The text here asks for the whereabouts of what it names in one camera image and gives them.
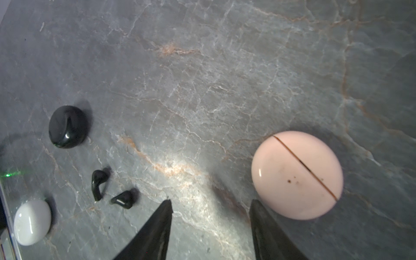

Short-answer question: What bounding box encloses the pink earbud charging case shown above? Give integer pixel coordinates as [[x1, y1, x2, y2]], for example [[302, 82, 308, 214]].
[[251, 131, 343, 220]]

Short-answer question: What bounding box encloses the black earbud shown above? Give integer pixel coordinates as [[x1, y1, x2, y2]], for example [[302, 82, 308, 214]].
[[110, 190, 135, 209], [91, 170, 109, 202]]

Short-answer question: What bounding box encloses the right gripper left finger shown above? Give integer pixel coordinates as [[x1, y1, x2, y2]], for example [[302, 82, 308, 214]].
[[115, 199, 173, 260]]

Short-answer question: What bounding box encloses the white earbud charging case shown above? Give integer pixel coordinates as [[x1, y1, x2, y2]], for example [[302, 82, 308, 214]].
[[14, 200, 52, 246]]

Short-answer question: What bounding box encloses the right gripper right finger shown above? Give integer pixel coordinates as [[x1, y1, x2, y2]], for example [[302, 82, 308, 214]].
[[249, 199, 308, 260]]

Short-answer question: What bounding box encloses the black earbud charging case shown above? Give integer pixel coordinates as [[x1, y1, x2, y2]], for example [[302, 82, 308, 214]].
[[49, 105, 88, 149]]

